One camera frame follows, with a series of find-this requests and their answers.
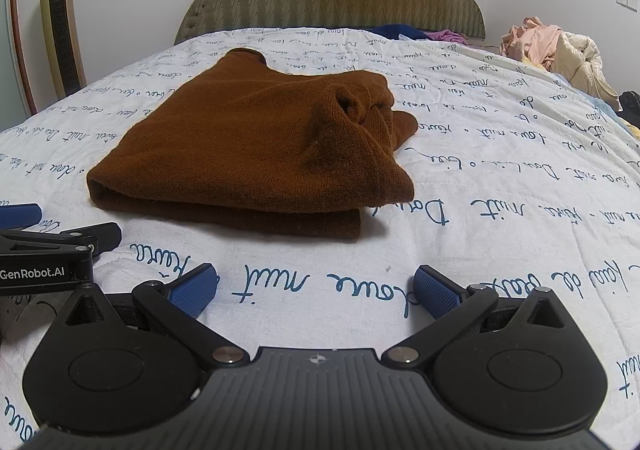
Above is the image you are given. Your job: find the black cloth item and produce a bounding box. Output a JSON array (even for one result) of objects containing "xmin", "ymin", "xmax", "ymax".
[{"xmin": 619, "ymin": 90, "xmax": 640, "ymax": 121}]

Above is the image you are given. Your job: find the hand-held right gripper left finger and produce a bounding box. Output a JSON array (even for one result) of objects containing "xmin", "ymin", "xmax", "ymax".
[{"xmin": 65, "ymin": 264, "xmax": 250, "ymax": 373}]

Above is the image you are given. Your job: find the blue cloth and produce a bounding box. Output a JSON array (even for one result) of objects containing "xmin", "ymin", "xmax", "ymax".
[{"xmin": 372, "ymin": 24, "xmax": 428, "ymax": 41}]

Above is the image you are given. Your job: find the frosted glass door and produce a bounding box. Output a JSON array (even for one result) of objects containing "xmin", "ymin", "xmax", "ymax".
[{"xmin": 0, "ymin": 0, "xmax": 38, "ymax": 131}]

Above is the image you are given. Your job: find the cream padded jacket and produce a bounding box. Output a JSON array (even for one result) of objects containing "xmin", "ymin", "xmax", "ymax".
[{"xmin": 547, "ymin": 32, "xmax": 621, "ymax": 103}]

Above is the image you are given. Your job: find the gold tower air conditioner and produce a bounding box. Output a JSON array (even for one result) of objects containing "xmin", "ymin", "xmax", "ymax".
[{"xmin": 39, "ymin": 0, "xmax": 87, "ymax": 99}]

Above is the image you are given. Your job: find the white script-printed bedspread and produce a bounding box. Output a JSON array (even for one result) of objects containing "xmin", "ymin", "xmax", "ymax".
[{"xmin": 0, "ymin": 26, "xmax": 640, "ymax": 450}]

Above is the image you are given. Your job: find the purple cloth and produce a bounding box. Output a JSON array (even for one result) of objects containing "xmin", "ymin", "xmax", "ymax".
[{"xmin": 425, "ymin": 30, "xmax": 468, "ymax": 45}]

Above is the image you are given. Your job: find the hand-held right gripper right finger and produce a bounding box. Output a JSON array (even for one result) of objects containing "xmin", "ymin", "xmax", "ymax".
[{"xmin": 382, "ymin": 265, "xmax": 566, "ymax": 371}]

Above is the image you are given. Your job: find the brown knit sweater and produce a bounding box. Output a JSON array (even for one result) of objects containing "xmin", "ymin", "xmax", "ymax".
[{"xmin": 86, "ymin": 47, "xmax": 420, "ymax": 241}]

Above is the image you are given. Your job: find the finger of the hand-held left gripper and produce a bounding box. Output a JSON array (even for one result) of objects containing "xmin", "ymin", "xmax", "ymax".
[
  {"xmin": 59, "ymin": 222, "xmax": 123, "ymax": 257},
  {"xmin": 0, "ymin": 203, "xmax": 43, "ymax": 231}
]

